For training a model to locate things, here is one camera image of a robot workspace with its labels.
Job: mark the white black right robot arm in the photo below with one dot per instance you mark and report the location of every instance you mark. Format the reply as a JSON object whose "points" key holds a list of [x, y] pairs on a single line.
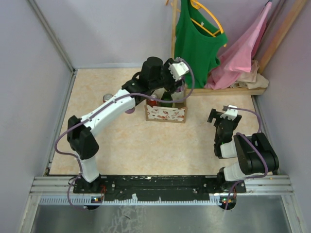
{"points": [[254, 153]]}

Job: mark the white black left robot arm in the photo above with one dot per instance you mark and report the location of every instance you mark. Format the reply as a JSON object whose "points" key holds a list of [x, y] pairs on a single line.
{"points": [[83, 131]]}

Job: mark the pink shirt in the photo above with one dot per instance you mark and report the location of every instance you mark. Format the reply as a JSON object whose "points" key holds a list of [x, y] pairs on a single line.
{"points": [[238, 58]]}

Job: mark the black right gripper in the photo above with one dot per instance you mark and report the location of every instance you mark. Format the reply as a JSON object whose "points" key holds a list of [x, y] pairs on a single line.
{"points": [[219, 119]]}

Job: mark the patterned canvas tote bag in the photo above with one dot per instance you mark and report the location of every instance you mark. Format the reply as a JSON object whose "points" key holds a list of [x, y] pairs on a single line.
{"points": [[176, 114]]}

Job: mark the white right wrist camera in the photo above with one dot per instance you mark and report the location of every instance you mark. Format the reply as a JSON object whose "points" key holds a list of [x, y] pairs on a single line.
{"points": [[230, 112]]}

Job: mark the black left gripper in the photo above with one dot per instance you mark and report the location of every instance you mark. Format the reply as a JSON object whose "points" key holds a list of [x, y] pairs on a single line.
{"points": [[173, 84]]}

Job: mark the purple can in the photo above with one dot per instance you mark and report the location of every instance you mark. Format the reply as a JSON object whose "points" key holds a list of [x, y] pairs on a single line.
{"points": [[180, 88], [130, 111]]}

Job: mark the green tank top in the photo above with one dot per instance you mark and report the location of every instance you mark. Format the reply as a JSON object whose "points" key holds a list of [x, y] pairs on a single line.
{"points": [[195, 44]]}

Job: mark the red can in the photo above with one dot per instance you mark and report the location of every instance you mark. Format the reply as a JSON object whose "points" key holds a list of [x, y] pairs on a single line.
{"points": [[107, 97], [152, 102]]}

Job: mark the aluminium rail frame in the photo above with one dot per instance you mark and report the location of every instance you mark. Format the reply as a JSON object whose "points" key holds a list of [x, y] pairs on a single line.
{"points": [[130, 145]]}

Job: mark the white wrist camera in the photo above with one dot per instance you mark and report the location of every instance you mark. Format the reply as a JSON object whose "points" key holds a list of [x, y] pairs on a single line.
{"points": [[230, 112], [178, 69]]}

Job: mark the green glass bottle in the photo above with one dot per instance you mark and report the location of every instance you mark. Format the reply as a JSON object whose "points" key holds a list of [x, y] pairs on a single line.
{"points": [[166, 97]]}

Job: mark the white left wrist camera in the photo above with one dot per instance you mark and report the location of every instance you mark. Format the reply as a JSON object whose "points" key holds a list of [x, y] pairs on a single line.
{"points": [[178, 69]]}

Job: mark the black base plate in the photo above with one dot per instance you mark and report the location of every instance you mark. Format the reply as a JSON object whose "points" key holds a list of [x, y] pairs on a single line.
{"points": [[154, 188]]}

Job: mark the wooden clothes rack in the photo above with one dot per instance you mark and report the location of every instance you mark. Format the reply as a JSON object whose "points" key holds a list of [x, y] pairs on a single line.
{"points": [[288, 21]]}

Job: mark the beige cloth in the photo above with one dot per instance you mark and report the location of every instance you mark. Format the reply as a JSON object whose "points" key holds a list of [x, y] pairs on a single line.
{"points": [[252, 79]]}

